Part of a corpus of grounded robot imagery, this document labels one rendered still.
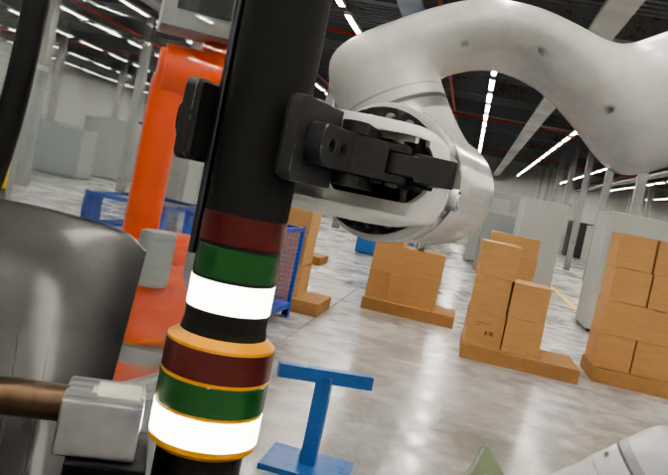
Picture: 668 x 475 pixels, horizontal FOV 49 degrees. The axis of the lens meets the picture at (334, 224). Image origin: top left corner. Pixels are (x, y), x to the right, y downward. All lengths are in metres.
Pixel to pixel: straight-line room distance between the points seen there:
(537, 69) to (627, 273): 7.90
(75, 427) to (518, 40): 0.37
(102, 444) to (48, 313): 0.13
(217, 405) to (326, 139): 0.11
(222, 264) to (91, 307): 0.15
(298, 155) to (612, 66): 0.29
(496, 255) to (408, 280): 2.04
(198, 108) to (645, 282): 8.22
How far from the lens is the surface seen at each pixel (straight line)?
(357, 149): 0.30
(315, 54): 0.29
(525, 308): 7.90
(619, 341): 8.50
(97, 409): 0.29
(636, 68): 0.52
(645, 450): 0.98
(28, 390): 0.31
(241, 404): 0.29
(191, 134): 0.29
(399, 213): 0.33
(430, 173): 0.32
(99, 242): 0.46
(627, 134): 0.52
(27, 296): 0.42
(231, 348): 0.28
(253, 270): 0.28
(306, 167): 0.28
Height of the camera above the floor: 1.48
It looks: 3 degrees down
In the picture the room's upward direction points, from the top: 12 degrees clockwise
